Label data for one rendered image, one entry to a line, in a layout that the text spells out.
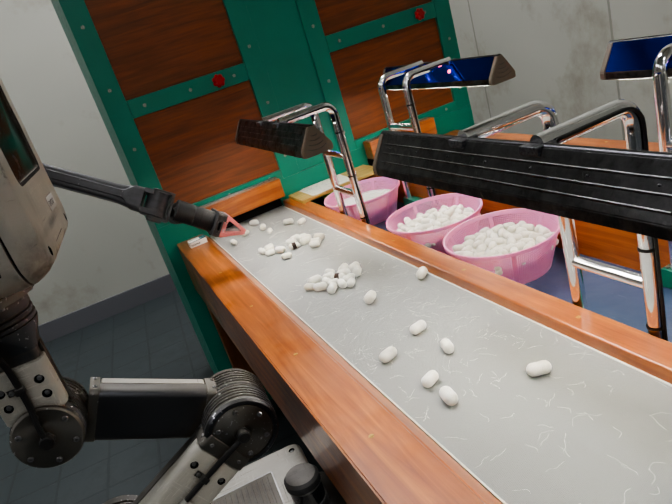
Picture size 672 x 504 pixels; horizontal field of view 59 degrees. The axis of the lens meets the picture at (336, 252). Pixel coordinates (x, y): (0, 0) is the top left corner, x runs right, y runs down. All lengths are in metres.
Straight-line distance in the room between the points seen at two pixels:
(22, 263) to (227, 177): 1.42
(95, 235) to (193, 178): 1.92
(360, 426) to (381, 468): 0.10
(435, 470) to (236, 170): 1.57
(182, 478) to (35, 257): 0.46
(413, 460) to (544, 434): 0.18
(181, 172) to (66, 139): 1.85
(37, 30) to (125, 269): 1.48
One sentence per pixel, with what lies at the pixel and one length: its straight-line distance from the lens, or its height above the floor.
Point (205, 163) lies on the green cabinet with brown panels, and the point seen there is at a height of 0.99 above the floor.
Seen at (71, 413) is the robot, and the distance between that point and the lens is 1.01.
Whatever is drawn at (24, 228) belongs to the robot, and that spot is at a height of 1.19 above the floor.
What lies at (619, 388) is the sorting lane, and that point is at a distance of 0.94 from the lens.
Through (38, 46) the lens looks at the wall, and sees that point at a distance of 3.92.
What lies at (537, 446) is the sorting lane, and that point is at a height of 0.74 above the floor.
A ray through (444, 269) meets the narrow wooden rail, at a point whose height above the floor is 0.76.
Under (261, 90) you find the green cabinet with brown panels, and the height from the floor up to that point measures 1.16.
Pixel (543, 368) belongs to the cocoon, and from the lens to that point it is 0.96.
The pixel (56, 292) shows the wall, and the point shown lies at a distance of 4.11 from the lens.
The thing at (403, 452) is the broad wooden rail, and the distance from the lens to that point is 0.85.
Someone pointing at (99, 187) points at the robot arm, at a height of 1.10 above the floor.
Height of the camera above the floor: 1.31
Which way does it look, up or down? 21 degrees down
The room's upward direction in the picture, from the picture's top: 18 degrees counter-clockwise
